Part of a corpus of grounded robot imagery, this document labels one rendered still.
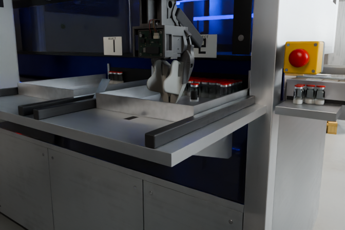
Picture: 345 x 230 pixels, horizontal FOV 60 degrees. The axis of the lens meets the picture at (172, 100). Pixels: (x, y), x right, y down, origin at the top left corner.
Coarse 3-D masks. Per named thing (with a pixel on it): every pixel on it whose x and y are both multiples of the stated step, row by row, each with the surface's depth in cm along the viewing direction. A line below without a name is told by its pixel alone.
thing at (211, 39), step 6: (204, 36) 78; (210, 36) 77; (216, 36) 77; (210, 42) 78; (216, 42) 77; (198, 48) 80; (204, 48) 79; (210, 48) 78; (216, 48) 77; (198, 54) 80; (204, 54) 79; (210, 54) 78; (216, 54) 77
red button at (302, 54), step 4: (292, 52) 64; (296, 52) 63; (300, 52) 63; (304, 52) 62; (292, 56) 64; (296, 56) 63; (300, 56) 63; (304, 56) 62; (308, 56) 62; (292, 60) 64; (296, 60) 63; (300, 60) 63; (304, 60) 62; (308, 60) 63; (292, 64) 64; (296, 64) 63; (300, 64) 63; (304, 64) 63
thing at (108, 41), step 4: (120, 36) 96; (104, 40) 100; (108, 40) 99; (112, 40) 98; (116, 40) 97; (120, 40) 96; (104, 44) 101; (108, 44) 99; (112, 44) 98; (116, 44) 97; (120, 44) 96; (104, 48) 101; (108, 48) 100; (112, 48) 99; (116, 48) 98; (120, 48) 97; (104, 52) 101; (108, 52) 100; (112, 52) 99; (116, 52) 98; (120, 52) 97
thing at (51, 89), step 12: (24, 84) 85; (36, 84) 91; (48, 84) 95; (60, 84) 98; (72, 84) 102; (84, 84) 106; (96, 84) 108; (108, 84) 108; (120, 84) 85; (132, 84) 89; (144, 84) 94; (36, 96) 82; (48, 96) 79; (60, 96) 76; (72, 96) 73
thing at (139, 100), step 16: (96, 96) 68; (112, 96) 65; (128, 96) 76; (144, 96) 81; (160, 96) 83; (224, 96) 63; (240, 96) 71; (128, 112) 63; (144, 112) 60; (160, 112) 58; (176, 112) 55; (192, 112) 53
